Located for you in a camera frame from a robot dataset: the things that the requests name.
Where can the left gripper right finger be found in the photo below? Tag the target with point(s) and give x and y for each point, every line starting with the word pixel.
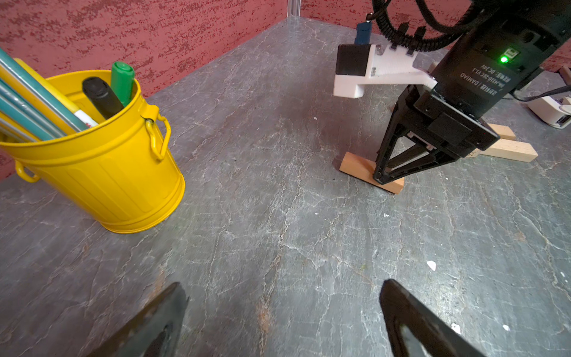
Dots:
pixel 413 330

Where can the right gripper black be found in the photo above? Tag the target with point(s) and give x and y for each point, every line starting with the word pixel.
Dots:
pixel 501 47

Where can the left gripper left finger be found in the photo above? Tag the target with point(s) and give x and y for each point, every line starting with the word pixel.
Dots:
pixel 154 331

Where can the wooden block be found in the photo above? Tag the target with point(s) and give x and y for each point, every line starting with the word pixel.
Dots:
pixel 503 131
pixel 363 169
pixel 509 149

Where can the small white adapter box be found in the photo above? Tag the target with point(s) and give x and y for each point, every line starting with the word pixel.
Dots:
pixel 555 113

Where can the yellow metal bucket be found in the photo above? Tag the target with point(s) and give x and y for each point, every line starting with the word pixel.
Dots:
pixel 121 171

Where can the black marker pen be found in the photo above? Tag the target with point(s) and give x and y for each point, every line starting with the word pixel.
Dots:
pixel 102 97

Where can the bundle of coloured pencils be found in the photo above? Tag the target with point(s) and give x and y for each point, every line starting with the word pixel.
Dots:
pixel 32 102

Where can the green marker pen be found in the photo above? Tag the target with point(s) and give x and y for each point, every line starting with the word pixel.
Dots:
pixel 123 76

